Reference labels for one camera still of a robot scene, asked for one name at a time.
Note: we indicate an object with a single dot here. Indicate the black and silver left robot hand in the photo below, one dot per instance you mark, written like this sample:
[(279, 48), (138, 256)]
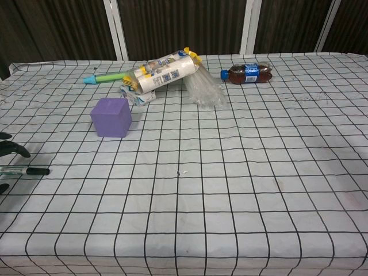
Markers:
[(15, 149)]

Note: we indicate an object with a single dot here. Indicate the black and green marker pen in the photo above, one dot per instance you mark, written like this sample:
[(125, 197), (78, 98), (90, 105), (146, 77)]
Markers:
[(31, 171)]

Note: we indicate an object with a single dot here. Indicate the purple foam cube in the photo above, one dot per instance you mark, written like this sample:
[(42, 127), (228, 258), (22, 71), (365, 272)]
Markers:
[(110, 119)]

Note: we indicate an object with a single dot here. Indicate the green stick with blue tip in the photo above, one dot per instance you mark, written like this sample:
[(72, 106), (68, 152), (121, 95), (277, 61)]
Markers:
[(107, 77)]

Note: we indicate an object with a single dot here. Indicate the small white and blue carton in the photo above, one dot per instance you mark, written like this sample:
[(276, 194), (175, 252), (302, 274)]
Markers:
[(141, 98)]

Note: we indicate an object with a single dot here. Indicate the small white debris crumb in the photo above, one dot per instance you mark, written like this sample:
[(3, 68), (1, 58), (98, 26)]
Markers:
[(183, 172)]

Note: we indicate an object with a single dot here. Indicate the white roll in clear wrap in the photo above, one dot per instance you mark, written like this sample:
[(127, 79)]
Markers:
[(169, 72)]

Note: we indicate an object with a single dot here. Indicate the white black-grid tablecloth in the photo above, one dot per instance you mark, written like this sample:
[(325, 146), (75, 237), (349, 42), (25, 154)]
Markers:
[(201, 207)]

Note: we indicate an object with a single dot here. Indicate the bundle of clear plastic tubes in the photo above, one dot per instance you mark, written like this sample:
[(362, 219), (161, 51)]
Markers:
[(205, 89)]

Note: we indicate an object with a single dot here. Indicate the cola bottle with blue label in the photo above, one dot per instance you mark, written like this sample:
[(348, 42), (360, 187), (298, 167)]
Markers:
[(250, 73)]

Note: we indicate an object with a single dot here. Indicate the white metal frame post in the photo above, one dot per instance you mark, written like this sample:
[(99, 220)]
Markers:
[(116, 28), (249, 26), (327, 26)]

